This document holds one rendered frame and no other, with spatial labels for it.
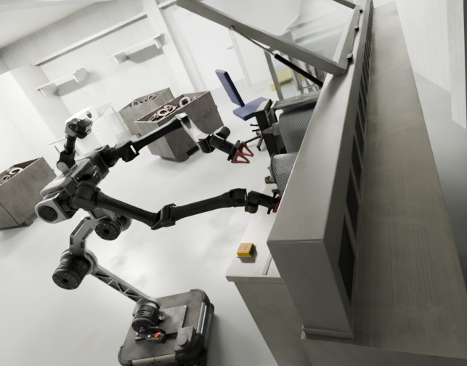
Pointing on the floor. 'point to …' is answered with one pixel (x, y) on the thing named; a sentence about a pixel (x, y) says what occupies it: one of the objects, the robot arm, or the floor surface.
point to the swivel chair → (245, 111)
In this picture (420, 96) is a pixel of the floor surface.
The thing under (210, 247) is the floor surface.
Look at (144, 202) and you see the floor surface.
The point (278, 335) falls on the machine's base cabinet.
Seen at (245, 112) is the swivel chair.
